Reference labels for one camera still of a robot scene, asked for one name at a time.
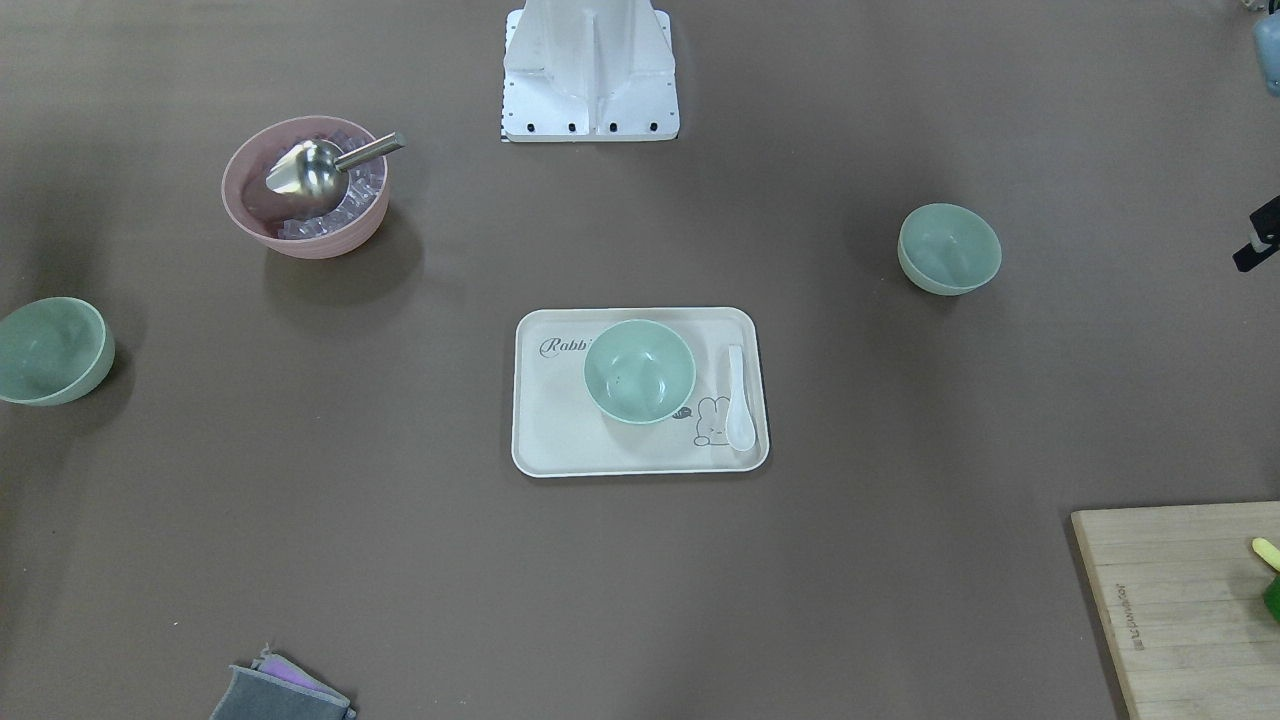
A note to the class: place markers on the pink bowl with ice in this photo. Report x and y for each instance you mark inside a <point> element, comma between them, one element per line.
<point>351,224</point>

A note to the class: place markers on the cream rabbit serving tray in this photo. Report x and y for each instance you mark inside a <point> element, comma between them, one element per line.
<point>558,432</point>

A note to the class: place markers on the grey folded cloth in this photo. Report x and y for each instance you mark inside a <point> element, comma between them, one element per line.
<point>274,687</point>

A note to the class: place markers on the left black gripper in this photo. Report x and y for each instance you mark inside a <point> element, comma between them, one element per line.
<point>1262,238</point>

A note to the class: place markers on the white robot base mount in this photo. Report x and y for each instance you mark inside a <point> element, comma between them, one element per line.
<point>588,71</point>

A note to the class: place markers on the yellow plastic knife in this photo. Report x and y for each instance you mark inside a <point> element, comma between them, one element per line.
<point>1267,551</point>

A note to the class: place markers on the green lime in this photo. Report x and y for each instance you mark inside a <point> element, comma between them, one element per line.
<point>1271,598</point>

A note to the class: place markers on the light green center bowl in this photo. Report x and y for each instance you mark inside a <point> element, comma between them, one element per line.
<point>639,371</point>

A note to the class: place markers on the white ceramic spoon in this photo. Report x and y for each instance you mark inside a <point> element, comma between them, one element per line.
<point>740,427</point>

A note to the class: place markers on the steel ice scoop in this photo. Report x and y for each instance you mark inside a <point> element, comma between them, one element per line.
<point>311,179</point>

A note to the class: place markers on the wooden cutting board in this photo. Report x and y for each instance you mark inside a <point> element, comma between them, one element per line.
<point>1181,599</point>

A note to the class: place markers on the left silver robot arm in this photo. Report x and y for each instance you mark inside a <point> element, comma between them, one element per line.
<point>1266,44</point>

